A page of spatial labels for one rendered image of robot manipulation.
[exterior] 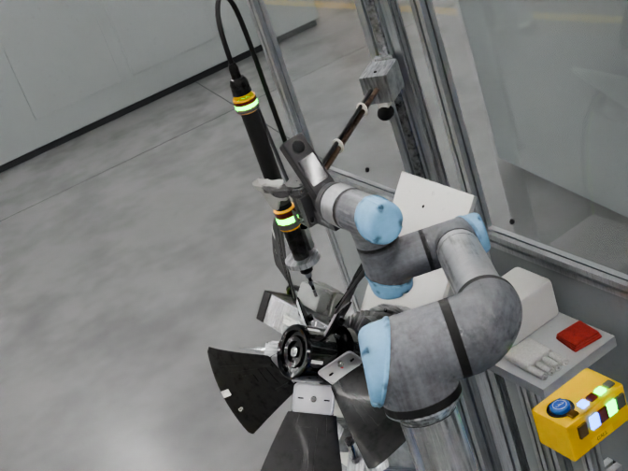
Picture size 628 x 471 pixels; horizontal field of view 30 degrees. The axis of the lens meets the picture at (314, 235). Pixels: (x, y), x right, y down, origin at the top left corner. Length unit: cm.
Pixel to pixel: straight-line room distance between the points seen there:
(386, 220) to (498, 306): 36
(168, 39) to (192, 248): 239
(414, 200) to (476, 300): 107
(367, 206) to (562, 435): 68
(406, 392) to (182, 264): 416
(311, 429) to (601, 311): 83
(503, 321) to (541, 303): 130
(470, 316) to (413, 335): 8
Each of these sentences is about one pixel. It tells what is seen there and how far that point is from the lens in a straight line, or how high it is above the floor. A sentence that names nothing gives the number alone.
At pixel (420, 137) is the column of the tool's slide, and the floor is 135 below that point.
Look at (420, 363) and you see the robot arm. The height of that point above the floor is 163.
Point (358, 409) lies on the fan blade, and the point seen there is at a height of 117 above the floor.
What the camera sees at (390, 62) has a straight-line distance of 278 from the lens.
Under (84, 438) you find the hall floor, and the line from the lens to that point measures 483.
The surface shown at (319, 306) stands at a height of 113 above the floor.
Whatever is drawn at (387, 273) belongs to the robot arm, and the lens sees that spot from 200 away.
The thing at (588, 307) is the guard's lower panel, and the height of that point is 88.
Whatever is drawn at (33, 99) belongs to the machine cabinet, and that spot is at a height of 36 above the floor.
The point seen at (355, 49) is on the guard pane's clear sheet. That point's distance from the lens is 325.
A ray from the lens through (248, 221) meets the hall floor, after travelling 591.
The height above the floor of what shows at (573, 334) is 88.
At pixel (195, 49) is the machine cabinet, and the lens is 801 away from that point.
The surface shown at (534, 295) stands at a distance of 291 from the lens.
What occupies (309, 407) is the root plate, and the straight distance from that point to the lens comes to 253.
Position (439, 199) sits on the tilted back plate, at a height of 134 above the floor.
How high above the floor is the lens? 256
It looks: 27 degrees down
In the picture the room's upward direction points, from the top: 19 degrees counter-clockwise
